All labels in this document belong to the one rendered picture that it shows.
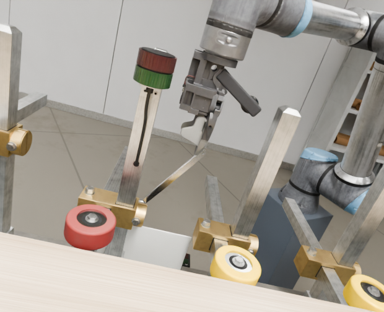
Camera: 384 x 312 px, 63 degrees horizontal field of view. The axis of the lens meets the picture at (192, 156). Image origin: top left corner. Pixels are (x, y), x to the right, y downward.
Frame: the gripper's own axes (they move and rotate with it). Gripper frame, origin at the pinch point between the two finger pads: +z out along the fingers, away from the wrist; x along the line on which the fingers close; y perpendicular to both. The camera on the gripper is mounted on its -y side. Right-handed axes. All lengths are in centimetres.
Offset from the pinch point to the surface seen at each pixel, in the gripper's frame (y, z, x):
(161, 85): 11.1, -14.5, 15.1
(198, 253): -32, 98, -86
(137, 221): 9.2, 14.2, 11.0
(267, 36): -66, -31, -260
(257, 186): -11.5, 0.5, 9.6
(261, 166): -10.7, -3.9, 9.6
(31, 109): 40.2, 5.1, -9.4
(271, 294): -13.3, 8.8, 28.0
